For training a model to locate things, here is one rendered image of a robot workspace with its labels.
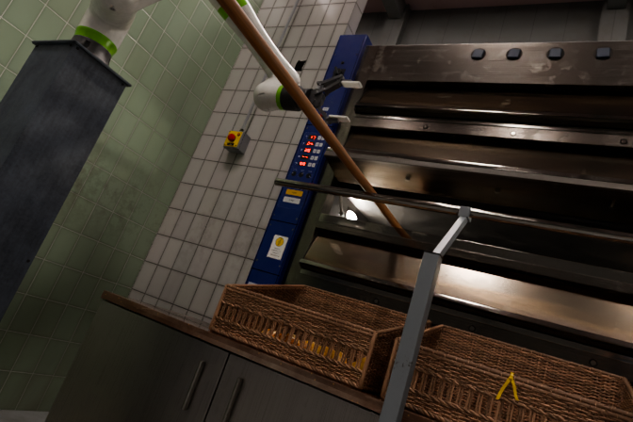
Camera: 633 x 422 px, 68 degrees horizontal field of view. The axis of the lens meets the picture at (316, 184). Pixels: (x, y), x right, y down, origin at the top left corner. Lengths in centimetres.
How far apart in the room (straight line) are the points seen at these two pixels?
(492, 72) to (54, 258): 204
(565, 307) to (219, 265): 143
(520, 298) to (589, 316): 21
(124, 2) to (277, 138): 114
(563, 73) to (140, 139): 191
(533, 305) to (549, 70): 96
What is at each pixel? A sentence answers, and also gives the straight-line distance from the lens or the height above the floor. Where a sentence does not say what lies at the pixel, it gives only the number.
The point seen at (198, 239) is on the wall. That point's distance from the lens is 242.
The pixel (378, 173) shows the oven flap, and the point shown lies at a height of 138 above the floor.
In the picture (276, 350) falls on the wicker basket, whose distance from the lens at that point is 145.
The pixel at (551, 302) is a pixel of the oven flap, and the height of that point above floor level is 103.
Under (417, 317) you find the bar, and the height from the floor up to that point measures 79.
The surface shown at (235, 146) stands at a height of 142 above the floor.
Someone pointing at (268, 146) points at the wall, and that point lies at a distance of 242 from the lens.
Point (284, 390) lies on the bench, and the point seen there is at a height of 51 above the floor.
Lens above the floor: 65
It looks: 18 degrees up
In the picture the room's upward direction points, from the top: 20 degrees clockwise
